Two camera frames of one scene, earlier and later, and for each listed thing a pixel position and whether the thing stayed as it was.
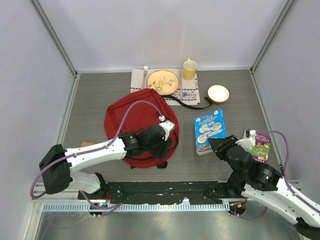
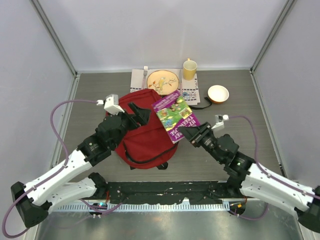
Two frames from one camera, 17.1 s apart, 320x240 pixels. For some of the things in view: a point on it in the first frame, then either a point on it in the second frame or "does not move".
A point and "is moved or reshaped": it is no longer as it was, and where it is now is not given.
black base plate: [169, 192] does not move
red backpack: [144, 108] is moved or reshaped
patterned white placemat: [190, 88] does not move
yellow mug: [189, 68] does not move
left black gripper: [161, 153] -> [141, 116]
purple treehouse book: [260, 152] -> [174, 112]
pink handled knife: [180, 84] does not move
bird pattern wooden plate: [165, 82] does not move
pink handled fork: [145, 72] does not move
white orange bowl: [218, 94] does not move
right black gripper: [215, 142] -> [193, 133]
